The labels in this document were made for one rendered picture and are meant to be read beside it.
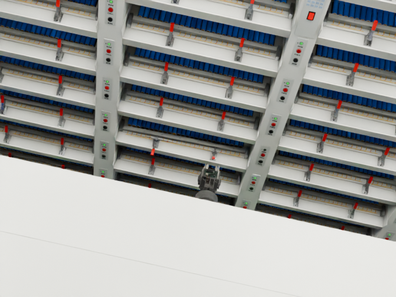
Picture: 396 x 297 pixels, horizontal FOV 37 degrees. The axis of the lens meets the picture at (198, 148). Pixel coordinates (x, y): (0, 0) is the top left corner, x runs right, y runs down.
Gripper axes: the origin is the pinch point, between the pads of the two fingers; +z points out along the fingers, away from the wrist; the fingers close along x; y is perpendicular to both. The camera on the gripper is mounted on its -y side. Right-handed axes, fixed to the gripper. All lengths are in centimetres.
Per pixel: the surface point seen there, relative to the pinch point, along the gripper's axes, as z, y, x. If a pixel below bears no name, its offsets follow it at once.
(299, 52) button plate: 3, 61, -21
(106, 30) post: 5, 52, 50
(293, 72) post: 5, 51, -22
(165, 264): -133, 95, 8
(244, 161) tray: 15.9, -5.1, -14.5
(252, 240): -125, 96, -4
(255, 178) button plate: 12.8, -11.4, -21.0
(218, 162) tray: 12.8, -6.9, -2.9
